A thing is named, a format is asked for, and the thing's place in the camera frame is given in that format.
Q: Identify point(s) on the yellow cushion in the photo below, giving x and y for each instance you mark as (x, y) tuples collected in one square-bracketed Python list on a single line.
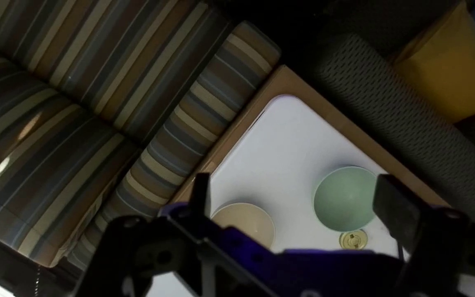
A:
[(457, 71)]

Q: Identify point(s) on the striped sofa back cushion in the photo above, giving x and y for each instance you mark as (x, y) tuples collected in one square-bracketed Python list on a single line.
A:
[(40, 175)]

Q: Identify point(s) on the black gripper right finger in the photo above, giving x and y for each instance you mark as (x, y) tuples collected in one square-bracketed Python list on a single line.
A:
[(398, 211)]

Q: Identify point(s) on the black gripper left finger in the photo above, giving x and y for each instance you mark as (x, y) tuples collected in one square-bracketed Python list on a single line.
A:
[(202, 193)]

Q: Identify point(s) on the beige bowl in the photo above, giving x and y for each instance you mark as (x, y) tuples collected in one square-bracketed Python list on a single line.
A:
[(246, 223)]

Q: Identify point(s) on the striped sofa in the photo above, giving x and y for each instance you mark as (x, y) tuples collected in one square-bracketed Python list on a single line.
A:
[(139, 59)]

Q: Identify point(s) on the white table board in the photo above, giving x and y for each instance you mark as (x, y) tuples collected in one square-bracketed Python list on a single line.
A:
[(281, 82)]

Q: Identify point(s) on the green bowl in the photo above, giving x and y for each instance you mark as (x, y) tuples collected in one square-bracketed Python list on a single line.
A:
[(345, 198)]

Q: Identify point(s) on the dark grey armchair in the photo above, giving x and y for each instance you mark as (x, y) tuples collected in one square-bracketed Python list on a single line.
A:
[(403, 120)]

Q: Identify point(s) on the gold metal jar lid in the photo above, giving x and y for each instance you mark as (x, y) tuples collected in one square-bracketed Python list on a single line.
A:
[(353, 239)]

